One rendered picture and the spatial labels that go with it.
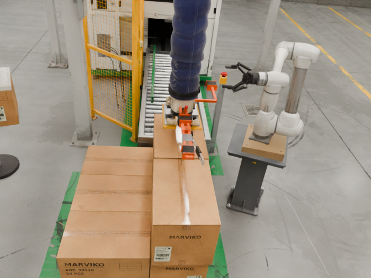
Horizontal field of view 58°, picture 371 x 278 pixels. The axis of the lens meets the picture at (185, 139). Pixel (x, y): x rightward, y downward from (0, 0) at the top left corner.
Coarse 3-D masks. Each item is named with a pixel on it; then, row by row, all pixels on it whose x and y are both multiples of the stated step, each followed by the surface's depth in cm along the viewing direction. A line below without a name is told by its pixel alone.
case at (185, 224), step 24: (168, 168) 234; (192, 168) 237; (168, 192) 216; (192, 192) 218; (168, 216) 199; (192, 216) 201; (216, 216) 203; (168, 240) 203; (192, 240) 205; (216, 240) 206; (168, 264) 217; (192, 264) 219
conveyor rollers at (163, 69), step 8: (152, 56) 494; (160, 56) 496; (168, 56) 504; (160, 64) 473; (168, 64) 476; (160, 72) 452; (168, 72) 453; (160, 80) 437; (168, 80) 438; (160, 88) 415; (160, 96) 400; (152, 104) 385; (160, 104) 386; (152, 112) 370; (160, 112) 371; (152, 120) 356; (152, 128) 343
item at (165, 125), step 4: (164, 104) 269; (164, 108) 264; (168, 108) 262; (164, 112) 260; (164, 116) 255; (168, 116) 250; (172, 116) 255; (164, 120) 251; (164, 124) 247; (168, 124) 246; (164, 128) 245; (168, 128) 245; (172, 128) 245
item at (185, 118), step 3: (180, 114) 233; (183, 114) 234; (186, 114) 234; (189, 114) 234; (180, 117) 232; (183, 117) 232; (186, 117) 233; (189, 117) 233; (177, 120) 234; (180, 120) 227; (183, 120) 228; (186, 120) 228; (189, 120) 228; (192, 120) 229; (177, 123) 233; (180, 123) 229; (186, 123) 229; (189, 123) 229; (180, 126) 230
